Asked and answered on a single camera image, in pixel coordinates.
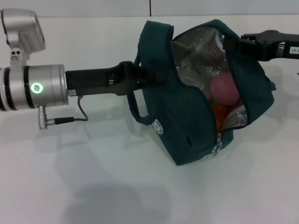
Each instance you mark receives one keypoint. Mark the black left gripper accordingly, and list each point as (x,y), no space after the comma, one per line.
(93,81)

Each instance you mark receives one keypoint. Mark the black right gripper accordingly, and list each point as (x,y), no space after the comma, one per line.
(268,45)

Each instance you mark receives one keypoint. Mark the clear container with blue-rimmed lid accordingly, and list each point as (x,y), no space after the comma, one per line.
(198,51)

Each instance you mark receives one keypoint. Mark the yellow banana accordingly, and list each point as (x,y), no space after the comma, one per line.
(219,116)

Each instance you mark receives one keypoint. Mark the pink peach toy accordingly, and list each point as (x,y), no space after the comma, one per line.
(224,89)

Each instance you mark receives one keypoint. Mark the dark teal lunch bag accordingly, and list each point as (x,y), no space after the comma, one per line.
(187,116)

